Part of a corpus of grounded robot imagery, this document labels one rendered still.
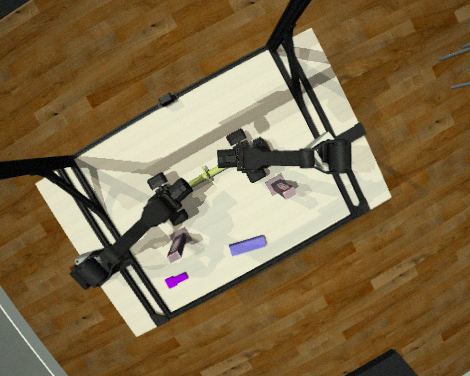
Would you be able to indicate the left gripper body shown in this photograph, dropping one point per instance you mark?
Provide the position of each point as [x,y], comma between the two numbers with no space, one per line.
[236,137]

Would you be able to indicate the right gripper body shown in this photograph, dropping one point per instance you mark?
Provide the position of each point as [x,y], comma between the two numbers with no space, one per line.
[157,181]

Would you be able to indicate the purple flat block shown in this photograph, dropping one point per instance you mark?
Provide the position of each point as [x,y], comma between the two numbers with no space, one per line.
[172,281]

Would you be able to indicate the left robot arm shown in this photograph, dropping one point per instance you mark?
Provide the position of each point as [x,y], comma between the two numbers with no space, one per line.
[336,153]

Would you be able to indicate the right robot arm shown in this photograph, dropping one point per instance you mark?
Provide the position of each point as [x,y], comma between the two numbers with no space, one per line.
[158,210]

